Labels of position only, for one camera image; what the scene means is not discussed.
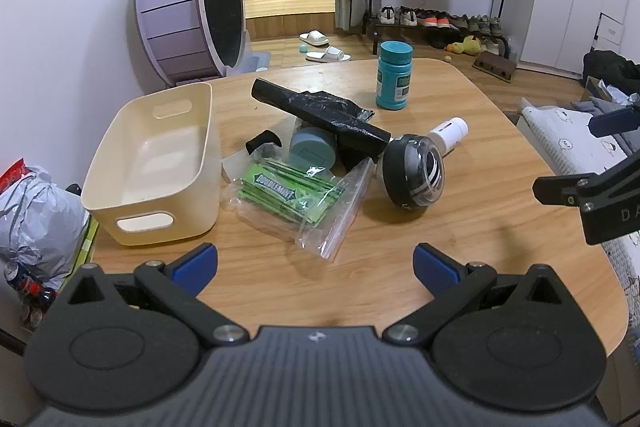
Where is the small white bottle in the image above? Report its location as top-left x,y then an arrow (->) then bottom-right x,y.
426,117 -> 469,156

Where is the cluster of soda cans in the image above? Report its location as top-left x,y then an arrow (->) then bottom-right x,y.
3,259 -> 57,329

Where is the row of shoes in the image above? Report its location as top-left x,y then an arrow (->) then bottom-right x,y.
375,5 -> 504,37

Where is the teal pill bottle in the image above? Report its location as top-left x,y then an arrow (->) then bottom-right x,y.
375,41 -> 415,110

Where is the red plastic bag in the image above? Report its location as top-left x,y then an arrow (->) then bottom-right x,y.
0,157 -> 27,194

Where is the black shoe rack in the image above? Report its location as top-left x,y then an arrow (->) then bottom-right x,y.
363,13 -> 511,56

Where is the grey plastic bag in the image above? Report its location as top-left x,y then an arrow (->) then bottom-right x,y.
0,164 -> 91,279

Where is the brown scratching board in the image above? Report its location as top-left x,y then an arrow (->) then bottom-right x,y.
472,51 -> 519,84

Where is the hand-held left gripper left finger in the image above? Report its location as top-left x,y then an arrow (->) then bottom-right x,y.
61,243 -> 251,349

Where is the toothpick jar with blue lid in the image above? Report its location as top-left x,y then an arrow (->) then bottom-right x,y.
289,119 -> 339,172

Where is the white printed blanket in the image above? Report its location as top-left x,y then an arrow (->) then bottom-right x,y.
519,104 -> 640,408

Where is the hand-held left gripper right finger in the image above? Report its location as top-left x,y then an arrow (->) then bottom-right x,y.
382,243 -> 572,349

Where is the yellow duck plush toy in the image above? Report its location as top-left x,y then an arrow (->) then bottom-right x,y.
446,35 -> 482,56

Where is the black gyro wrist ball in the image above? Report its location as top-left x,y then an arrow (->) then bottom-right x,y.
382,134 -> 445,210

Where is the cream plastic storage bin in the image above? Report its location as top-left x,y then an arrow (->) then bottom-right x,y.
81,82 -> 224,248

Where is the purple cat exercise wheel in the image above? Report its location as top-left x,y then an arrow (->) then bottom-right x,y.
133,0 -> 271,88

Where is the black trash bag roll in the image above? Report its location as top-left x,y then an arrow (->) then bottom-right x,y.
251,78 -> 392,170

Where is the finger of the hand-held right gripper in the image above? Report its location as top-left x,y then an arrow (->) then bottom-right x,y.
588,105 -> 640,138
532,151 -> 640,212

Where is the zip bag of green packets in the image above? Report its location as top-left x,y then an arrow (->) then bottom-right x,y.
220,144 -> 376,264

